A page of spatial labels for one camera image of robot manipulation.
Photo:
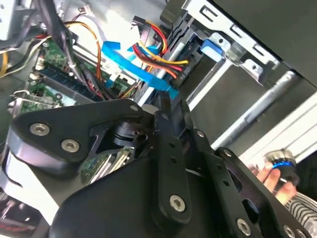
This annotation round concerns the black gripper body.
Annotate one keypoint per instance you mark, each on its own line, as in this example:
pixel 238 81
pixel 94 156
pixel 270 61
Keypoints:
pixel 111 205

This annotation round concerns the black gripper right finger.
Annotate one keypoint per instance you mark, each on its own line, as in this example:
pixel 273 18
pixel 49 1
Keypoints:
pixel 247 198

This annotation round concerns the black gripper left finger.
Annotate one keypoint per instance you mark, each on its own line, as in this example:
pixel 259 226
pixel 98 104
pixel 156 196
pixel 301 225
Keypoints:
pixel 74 119

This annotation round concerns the hard disk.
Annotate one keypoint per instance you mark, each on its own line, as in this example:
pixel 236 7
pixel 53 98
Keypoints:
pixel 213 50

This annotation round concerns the person's hand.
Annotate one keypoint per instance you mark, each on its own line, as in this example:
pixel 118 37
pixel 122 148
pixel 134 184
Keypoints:
pixel 272 179

